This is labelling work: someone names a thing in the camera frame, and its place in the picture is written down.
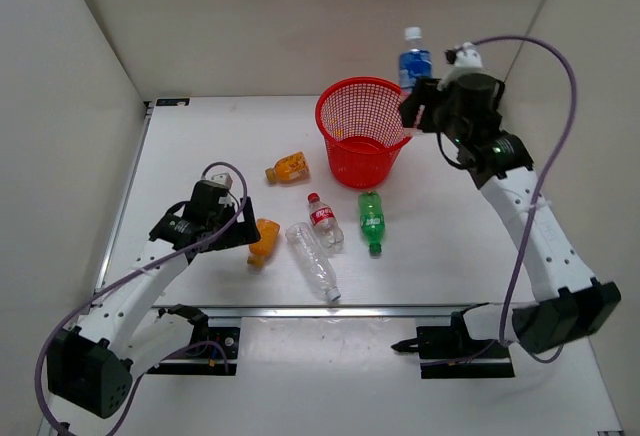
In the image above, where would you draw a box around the black corner label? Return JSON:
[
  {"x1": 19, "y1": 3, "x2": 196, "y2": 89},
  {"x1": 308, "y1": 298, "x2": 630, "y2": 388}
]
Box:
[
  {"x1": 155, "y1": 98, "x2": 190, "y2": 107},
  {"x1": 454, "y1": 93, "x2": 487, "y2": 105}
]

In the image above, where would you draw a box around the red plastic mesh bin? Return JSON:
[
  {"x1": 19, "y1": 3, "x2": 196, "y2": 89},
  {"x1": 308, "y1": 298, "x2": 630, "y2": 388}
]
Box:
[{"x1": 315, "y1": 77, "x2": 410, "y2": 190}]

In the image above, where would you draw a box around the blue label water bottle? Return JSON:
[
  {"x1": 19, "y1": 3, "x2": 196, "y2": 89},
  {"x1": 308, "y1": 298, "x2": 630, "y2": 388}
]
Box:
[{"x1": 398, "y1": 27, "x2": 432, "y2": 94}]

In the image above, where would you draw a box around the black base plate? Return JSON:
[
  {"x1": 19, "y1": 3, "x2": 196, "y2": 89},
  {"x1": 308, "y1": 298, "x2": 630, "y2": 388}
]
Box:
[
  {"x1": 416, "y1": 326, "x2": 515, "y2": 380},
  {"x1": 148, "y1": 319, "x2": 241, "y2": 377}
]

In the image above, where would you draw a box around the green soda bottle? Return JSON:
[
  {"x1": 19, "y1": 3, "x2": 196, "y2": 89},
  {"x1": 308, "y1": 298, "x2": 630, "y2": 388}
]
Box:
[{"x1": 358, "y1": 191, "x2": 386, "y2": 257}]

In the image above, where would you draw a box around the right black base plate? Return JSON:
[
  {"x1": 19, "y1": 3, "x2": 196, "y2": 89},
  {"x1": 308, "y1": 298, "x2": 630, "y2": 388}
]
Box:
[{"x1": 416, "y1": 326, "x2": 515, "y2": 380}]

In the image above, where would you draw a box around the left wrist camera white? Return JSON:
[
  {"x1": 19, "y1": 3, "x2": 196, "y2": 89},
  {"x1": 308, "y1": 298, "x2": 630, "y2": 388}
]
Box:
[{"x1": 204, "y1": 172, "x2": 233, "y2": 190}]

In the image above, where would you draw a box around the right black corner label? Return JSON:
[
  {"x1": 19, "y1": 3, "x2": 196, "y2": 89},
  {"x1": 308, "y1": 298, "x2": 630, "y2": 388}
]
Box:
[{"x1": 454, "y1": 93, "x2": 487, "y2": 105}]

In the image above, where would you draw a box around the red label cola bottle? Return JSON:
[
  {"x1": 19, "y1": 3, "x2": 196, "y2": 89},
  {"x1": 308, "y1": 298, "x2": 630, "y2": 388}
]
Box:
[{"x1": 307, "y1": 192, "x2": 344, "y2": 253}]

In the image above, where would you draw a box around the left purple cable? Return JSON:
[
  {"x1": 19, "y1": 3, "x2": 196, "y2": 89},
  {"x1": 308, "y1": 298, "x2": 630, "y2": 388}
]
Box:
[{"x1": 33, "y1": 161, "x2": 250, "y2": 436}]

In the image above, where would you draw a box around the aluminium table edge rail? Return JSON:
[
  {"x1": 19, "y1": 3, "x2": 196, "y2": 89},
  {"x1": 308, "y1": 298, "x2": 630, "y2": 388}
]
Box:
[{"x1": 197, "y1": 305, "x2": 474, "y2": 319}]

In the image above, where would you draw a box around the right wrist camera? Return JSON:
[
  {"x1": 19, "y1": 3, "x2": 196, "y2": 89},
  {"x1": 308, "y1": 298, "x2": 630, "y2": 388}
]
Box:
[{"x1": 437, "y1": 42, "x2": 484, "y2": 92}]

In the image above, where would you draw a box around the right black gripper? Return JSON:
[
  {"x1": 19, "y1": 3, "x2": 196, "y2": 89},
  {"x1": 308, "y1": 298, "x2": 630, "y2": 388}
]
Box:
[{"x1": 401, "y1": 78, "x2": 468, "y2": 145}]

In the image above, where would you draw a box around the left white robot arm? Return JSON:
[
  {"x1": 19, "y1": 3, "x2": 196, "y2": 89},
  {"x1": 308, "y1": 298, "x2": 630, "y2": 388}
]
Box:
[{"x1": 45, "y1": 173, "x2": 260, "y2": 419}]

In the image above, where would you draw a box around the orange juice bottle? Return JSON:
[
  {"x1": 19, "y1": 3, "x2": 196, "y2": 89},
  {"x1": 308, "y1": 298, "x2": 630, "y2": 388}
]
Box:
[
  {"x1": 265, "y1": 151, "x2": 310, "y2": 185},
  {"x1": 247, "y1": 218, "x2": 280, "y2": 270}
]

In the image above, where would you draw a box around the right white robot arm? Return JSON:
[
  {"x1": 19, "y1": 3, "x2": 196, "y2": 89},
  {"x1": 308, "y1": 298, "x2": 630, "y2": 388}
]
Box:
[{"x1": 399, "y1": 73, "x2": 621, "y2": 356}]

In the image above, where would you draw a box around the left black corner label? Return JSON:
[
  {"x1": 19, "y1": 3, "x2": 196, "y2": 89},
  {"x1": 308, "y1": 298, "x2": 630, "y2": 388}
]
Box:
[{"x1": 155, "y1": 98, "x2": 190, "y2": 107}]

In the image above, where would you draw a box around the clear crushed plastic bottle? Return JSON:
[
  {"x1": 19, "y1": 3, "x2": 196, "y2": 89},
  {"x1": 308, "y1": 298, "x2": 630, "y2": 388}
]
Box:
[{"x1": 285, "y1": 222, "x2": 341, "y2": 303}]

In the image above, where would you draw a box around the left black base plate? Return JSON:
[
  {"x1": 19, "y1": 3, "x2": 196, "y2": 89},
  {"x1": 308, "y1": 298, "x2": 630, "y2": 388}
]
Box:
[{"x1": 148, "y1": 319, "x2": 241, "y2": 377}]

